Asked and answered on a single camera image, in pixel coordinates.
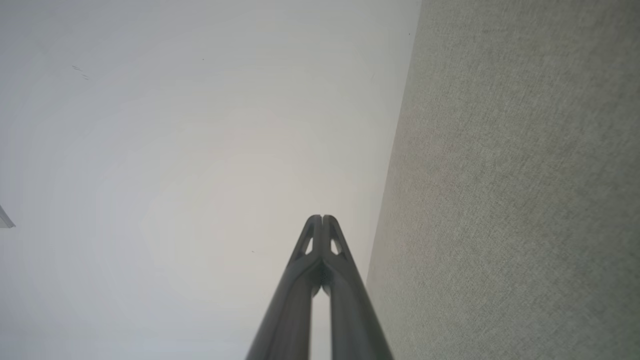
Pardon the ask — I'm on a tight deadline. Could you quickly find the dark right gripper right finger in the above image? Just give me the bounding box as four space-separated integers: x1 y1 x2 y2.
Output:
322 214 396 360

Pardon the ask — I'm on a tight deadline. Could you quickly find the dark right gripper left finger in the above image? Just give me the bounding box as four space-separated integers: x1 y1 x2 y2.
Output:
245 214 324 360

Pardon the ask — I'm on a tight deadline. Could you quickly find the grey fabric sofa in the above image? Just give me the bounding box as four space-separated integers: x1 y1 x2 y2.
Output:
365 0 640 360

